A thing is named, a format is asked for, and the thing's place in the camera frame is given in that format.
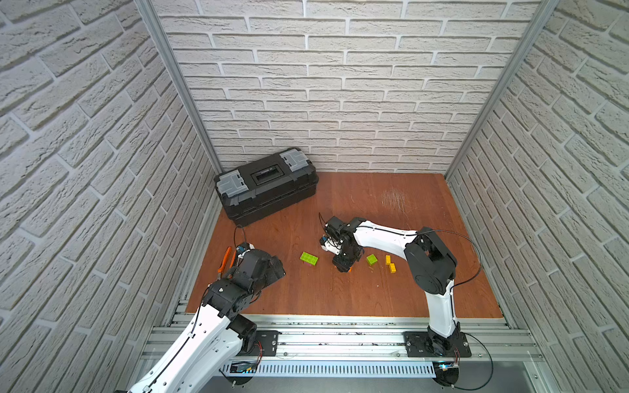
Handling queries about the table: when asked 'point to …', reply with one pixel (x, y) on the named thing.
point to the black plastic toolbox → (265, 187)
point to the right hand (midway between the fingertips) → (347, 263)
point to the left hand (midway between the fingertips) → (276, 264)
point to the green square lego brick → (371, 259)
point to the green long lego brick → (309, 258)
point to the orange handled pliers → (224, 261)
